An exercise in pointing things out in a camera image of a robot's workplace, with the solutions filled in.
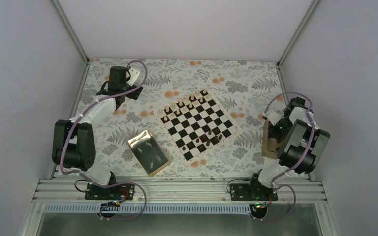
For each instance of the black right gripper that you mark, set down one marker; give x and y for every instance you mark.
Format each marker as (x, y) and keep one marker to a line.
(276, 134)

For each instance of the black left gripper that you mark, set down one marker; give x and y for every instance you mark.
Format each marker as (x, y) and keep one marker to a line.
(135, 94)

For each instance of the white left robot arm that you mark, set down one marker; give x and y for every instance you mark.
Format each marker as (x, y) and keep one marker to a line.
(73, 141)

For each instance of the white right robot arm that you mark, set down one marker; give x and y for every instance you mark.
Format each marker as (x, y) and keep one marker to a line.
(292, 140)

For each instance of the gold tin right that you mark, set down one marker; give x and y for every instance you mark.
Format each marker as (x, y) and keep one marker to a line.
(270, 146)

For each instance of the gold tin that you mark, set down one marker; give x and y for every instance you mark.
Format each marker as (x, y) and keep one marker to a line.
(148, 153)
(270, 146)

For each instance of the floral patterned table mat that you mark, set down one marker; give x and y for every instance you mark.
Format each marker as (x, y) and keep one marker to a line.
(244, 88)

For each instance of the gold tin left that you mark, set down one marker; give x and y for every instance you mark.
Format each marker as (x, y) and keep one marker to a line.
(148, 153)

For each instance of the black and white chessboard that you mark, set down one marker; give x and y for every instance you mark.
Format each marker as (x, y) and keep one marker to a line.
(193, 116)

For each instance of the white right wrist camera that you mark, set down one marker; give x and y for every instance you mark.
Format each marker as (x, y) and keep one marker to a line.
(273, 117)

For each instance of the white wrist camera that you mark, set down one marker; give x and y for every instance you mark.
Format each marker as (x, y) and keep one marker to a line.
(273, 117)
(133, 74)

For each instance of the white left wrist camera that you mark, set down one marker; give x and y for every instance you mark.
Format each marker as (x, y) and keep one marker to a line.
(133, 74)

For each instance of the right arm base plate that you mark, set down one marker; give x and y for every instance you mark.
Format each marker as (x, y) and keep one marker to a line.
(247, 192)

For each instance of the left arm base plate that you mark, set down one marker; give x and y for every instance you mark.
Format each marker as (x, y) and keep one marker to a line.
(117, 193)

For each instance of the aluminium rail frame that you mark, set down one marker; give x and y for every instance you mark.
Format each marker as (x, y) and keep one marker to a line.
(176, 195)

